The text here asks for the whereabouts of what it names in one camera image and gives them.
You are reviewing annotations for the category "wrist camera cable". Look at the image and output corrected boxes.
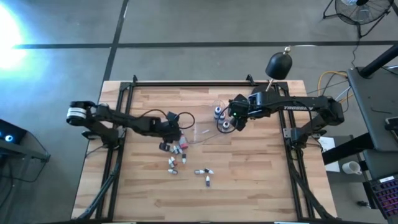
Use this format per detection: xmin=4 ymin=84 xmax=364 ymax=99
xmin=136 ymin=108 xmax=196 ymax=130
xmin=215 ymin=105 xmax=238 ymax=134

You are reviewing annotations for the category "black desk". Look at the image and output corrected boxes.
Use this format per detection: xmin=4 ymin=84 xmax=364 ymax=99
xmin=346 ymin=65 xmax=398 ymax=153

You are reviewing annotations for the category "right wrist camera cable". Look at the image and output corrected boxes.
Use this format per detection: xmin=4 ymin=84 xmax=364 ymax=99
xmin=215 ymin=105 xmax=238 ymax=134

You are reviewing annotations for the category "backlit keyboard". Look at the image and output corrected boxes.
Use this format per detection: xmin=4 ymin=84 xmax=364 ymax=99
xmin=368 ymin=174 xmax=398 ymax=220

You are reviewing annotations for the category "clear plastic container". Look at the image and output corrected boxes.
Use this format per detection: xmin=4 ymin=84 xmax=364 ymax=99
xmin=183 ymin=99 xmax=234 ymax=146

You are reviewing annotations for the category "black desk leg beam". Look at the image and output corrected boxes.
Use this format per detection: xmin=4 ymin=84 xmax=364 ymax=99
xmin=322 ymin=133 xmax=374 ymax=166

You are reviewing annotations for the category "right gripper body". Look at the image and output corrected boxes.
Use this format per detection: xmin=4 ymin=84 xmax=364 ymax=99
xmin=228 ymin=93 xmax=250 ymax=121

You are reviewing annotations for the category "white mug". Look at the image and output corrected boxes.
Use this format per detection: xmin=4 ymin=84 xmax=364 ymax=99
xmin=341 ymin=161 xmax=363 ymax=175

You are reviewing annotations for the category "yellow cable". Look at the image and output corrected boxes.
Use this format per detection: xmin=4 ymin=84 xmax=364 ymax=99
xmin=317 ymin=70 xmax=348 ymax=97

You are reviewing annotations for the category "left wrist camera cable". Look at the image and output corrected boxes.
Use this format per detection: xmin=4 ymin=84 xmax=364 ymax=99
xmin=136 ymin=108 xmax=196 ymax=130

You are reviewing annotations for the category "black box blue light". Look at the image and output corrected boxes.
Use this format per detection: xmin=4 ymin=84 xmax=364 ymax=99
xmin=0 ymin=119 xmax=28 ymax=146

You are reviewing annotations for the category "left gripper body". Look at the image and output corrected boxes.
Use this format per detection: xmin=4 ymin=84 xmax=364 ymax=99
xmin=154 ymin=119 xmax=184 ymax=144

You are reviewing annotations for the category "white paper sheet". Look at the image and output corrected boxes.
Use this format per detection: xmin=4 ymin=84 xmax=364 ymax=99
xmin=325 ymin=160 xmax=341 ymax=173
xmin=318 ymin=136 xmax=336 ymax=153

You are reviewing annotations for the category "black floor fan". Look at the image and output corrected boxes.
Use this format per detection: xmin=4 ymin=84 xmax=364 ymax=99
xmin=322 ymin=0 xmax=395 ymax=39

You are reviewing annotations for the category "black pole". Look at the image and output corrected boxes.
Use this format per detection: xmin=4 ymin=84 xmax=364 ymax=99
xmin=359 ymin=43 xmax=398 ymax=78

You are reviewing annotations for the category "black desk lamp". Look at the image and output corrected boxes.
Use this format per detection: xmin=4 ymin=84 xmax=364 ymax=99
xmin=251 ymin=45 xmax=294 ymax=94

